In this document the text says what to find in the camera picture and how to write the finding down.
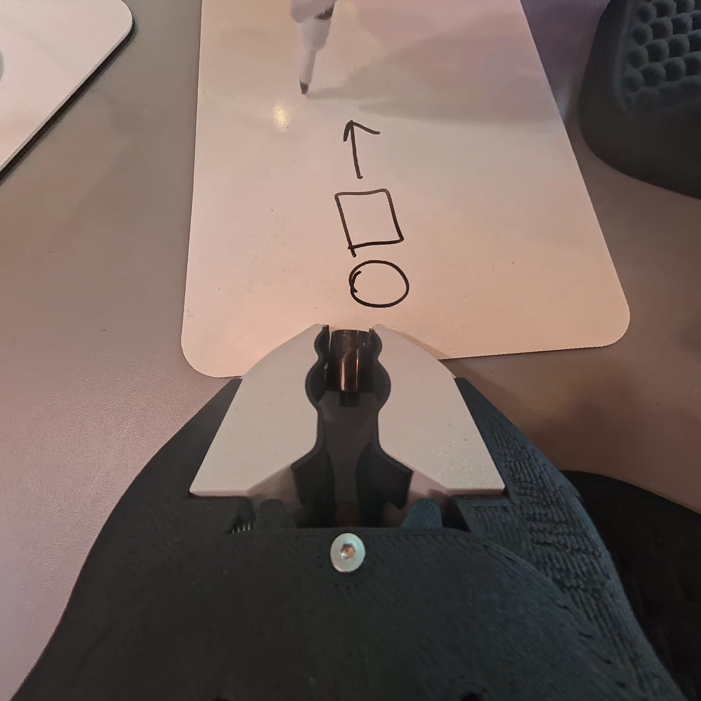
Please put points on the black knobbly rounded object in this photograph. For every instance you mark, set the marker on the black knobbly rounded object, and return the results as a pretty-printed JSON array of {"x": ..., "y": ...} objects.
[{"x": 646, "y": 99}]

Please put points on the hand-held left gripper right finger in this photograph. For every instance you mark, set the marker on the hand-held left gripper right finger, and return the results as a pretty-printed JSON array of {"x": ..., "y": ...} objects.
[{"x": 438, "y": 427}]

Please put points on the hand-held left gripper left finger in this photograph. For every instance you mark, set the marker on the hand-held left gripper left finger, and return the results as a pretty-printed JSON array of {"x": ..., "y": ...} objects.
[{"x": 263, "y": 427}]

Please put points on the white whiteboard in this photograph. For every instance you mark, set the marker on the white whiteboard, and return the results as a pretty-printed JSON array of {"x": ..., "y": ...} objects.
[{"x": 482, "y": 219}]

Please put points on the black marker cap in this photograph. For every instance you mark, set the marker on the black marker cap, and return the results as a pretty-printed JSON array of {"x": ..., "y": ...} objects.
[{"x": 351, "y": 356}]

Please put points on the black whiteboard marker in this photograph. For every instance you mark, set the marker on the black whiteboard marker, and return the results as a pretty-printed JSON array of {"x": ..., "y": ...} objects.
[{"x": 309, "y": 38}]

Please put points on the white table sign stand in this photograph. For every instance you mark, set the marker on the white table sign stand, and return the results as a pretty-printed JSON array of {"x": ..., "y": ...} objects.
[{"x": 49, "y": 60}]

